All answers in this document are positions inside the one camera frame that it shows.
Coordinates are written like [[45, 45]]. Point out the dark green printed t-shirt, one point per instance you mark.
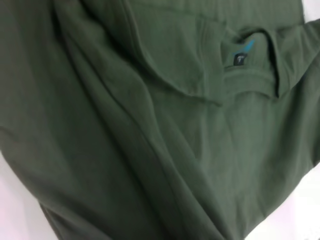
[[150, 125]]

